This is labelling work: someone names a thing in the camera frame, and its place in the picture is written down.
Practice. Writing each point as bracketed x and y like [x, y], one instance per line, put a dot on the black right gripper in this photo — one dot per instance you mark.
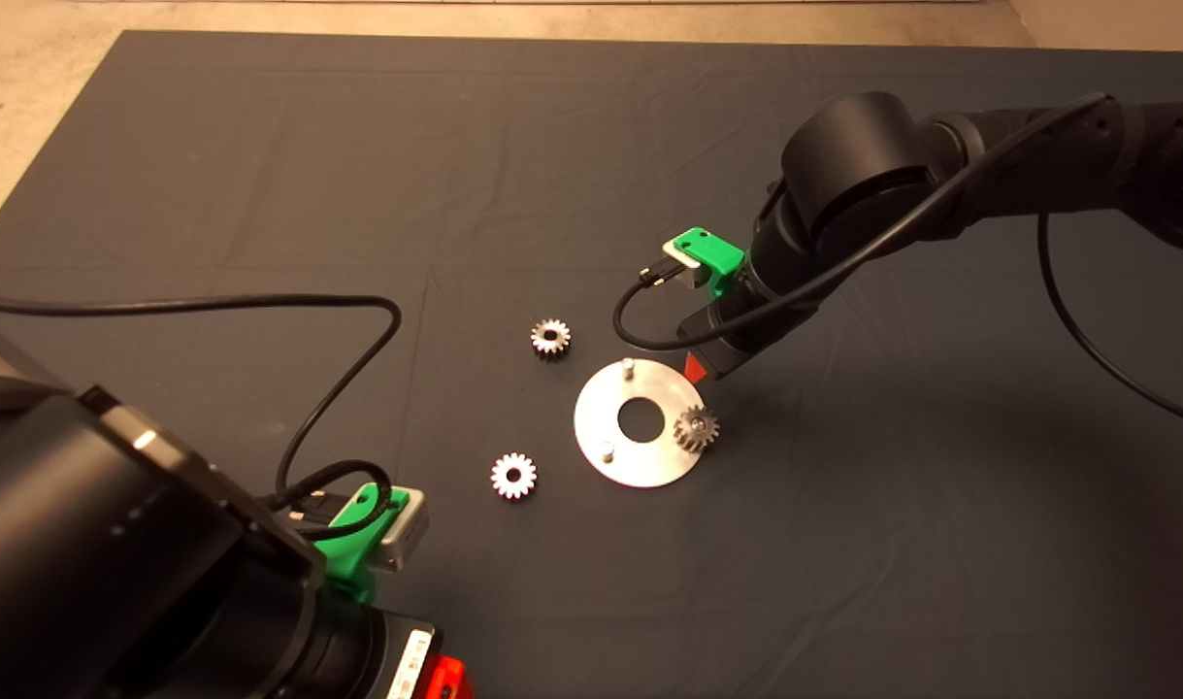
[756, 330]

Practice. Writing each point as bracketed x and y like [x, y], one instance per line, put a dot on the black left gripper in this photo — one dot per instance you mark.
[377, 665]

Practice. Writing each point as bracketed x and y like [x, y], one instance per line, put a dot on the steel spur gear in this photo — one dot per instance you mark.
[501, 478]
[539, 338]
[705, 432]

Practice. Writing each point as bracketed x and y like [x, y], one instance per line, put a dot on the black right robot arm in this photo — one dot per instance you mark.
[848, 155]

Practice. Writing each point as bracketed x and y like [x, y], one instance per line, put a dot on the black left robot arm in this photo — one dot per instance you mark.
[115, 582]

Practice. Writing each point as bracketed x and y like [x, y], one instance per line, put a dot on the round metal carrier plate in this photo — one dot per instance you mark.
[640, 466]

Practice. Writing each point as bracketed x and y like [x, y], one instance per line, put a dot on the dark grey table cloth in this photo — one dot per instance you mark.
[552, 146]

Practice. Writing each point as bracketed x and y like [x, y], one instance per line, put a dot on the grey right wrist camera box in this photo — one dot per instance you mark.
[680, 267]

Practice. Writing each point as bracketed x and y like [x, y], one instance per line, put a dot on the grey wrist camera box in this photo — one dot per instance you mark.
[680, 267]
[404, 529]

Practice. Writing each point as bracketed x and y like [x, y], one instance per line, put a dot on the green right camera mount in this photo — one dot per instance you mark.
[712, 250]

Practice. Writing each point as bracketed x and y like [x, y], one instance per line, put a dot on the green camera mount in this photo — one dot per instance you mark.
[712, 250]
[353, 549]

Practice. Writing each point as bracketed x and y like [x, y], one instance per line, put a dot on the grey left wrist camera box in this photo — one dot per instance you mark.
[404, 529]

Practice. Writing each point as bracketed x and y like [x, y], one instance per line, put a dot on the green left camera mount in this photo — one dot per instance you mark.
[353, 549]

